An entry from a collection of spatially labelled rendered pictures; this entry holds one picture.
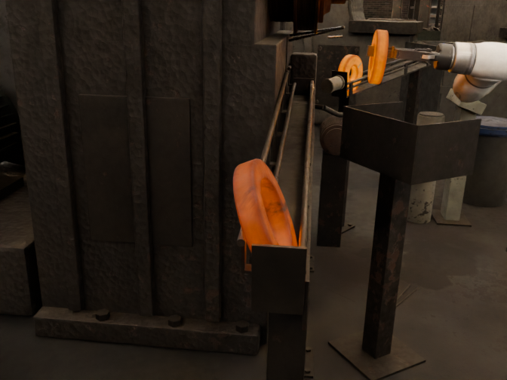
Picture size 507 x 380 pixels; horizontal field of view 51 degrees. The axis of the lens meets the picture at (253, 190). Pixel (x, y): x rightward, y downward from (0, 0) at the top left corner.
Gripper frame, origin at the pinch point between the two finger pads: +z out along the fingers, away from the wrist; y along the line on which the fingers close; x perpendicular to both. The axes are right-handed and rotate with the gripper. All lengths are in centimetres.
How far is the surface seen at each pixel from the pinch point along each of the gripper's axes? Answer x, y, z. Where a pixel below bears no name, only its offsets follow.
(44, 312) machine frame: -82, -31, 92
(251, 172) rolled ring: -12, -92, 27
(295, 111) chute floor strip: -20.5, 3.5, 22.7
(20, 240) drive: -65, -19, 104
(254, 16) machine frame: 7.4, -27.4, 34.5
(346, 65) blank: -11, 62, 4
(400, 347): -83, -25, -16
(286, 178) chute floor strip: -25, -51, 22
